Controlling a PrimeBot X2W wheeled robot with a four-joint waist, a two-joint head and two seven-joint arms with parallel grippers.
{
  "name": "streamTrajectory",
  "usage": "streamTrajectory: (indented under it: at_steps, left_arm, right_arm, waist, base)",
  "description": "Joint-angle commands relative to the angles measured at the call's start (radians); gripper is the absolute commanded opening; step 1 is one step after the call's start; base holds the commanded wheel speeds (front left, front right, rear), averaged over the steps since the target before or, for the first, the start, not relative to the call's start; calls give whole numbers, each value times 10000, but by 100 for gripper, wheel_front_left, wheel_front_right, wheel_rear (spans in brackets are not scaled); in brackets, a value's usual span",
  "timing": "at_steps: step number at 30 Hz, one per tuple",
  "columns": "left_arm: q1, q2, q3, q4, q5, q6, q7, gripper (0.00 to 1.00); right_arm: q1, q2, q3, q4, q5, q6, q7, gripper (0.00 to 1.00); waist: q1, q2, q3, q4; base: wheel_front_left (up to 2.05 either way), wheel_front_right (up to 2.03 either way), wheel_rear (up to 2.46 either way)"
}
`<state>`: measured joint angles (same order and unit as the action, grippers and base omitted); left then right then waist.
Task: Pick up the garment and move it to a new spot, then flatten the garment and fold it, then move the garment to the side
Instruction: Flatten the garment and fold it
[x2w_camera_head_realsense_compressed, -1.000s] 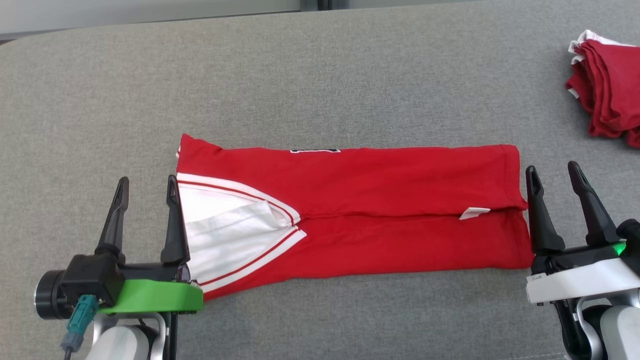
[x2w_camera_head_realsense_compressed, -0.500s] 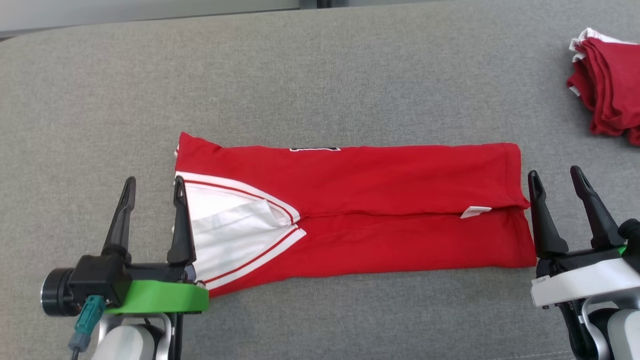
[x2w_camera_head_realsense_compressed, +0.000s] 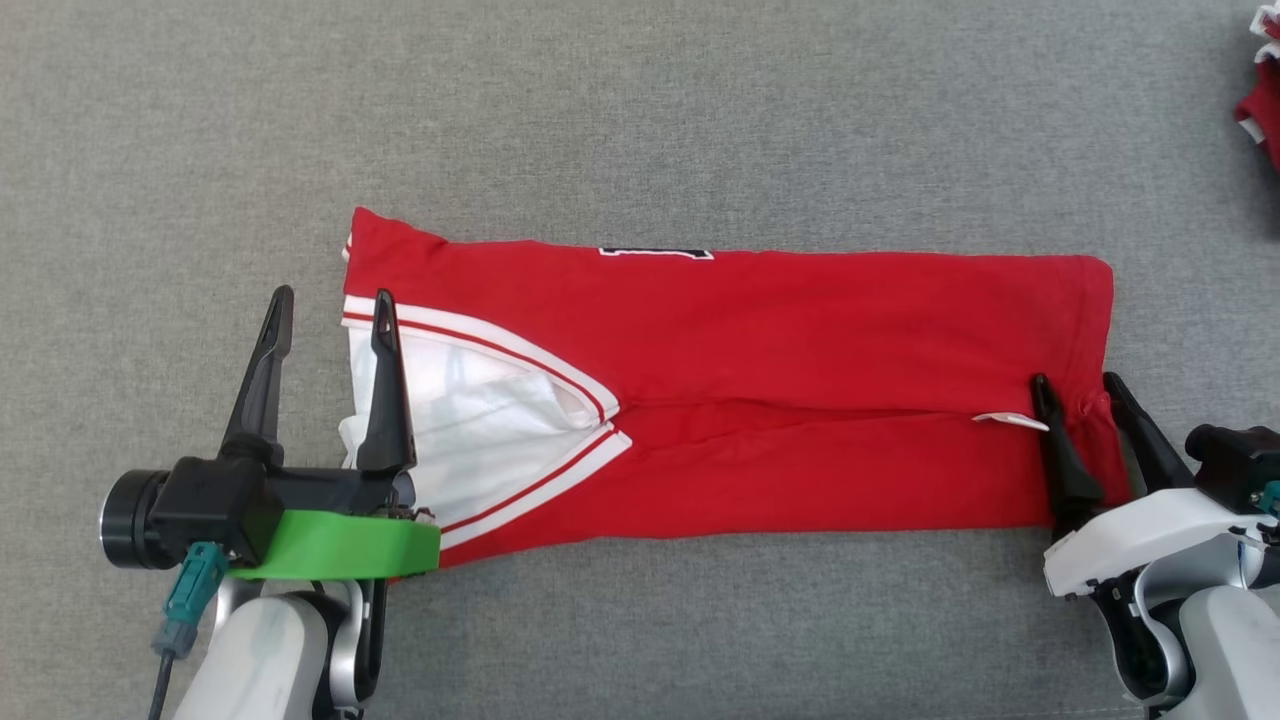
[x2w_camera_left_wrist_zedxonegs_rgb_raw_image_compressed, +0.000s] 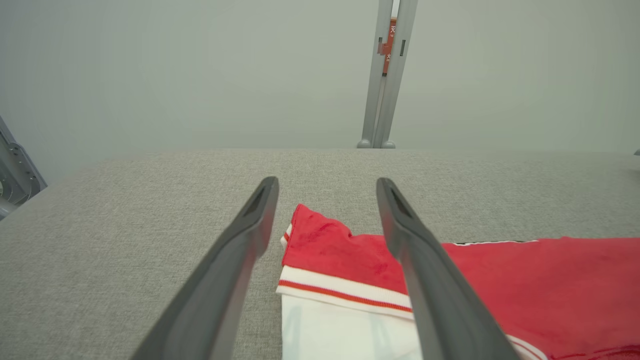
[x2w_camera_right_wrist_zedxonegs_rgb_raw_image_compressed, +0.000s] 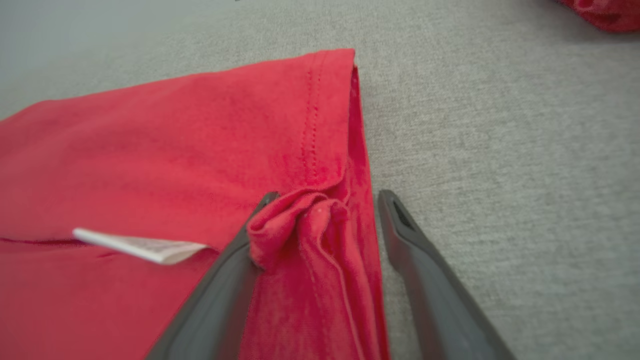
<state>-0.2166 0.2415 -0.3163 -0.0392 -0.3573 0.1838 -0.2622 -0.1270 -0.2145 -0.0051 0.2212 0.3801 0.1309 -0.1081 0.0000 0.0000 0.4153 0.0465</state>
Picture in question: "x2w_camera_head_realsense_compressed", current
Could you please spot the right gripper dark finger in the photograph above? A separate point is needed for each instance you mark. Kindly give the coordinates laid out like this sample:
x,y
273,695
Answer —
x,y
1065,460
1150,450

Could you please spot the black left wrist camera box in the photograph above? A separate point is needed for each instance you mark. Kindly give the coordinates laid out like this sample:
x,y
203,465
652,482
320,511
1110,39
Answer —
x,y
215,505

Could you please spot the grey fabric sofa seat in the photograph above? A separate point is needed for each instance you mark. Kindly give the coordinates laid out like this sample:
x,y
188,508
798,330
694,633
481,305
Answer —
x,y
700,100

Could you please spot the red jersey with white sleeves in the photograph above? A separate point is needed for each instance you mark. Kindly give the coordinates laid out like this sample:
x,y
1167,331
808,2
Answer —
x,y
800,330

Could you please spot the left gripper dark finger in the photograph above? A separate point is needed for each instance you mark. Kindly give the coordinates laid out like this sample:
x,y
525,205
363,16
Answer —
x,y
262,400
388,410

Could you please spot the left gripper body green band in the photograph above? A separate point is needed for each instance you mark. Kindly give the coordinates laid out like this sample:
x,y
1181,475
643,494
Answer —
x,y
340,545

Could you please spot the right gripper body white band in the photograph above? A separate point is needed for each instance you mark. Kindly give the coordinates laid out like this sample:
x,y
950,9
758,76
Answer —
x,y
1140,540

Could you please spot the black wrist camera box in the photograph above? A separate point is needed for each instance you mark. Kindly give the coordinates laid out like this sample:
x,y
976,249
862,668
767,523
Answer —
x,y
1235,465
215,505

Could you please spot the red garment with white trim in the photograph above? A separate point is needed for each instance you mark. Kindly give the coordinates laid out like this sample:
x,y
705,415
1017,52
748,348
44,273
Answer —
x,y
1265,110

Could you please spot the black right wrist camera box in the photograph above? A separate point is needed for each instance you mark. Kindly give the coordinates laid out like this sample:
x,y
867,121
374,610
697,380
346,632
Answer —
x,y
1235,465

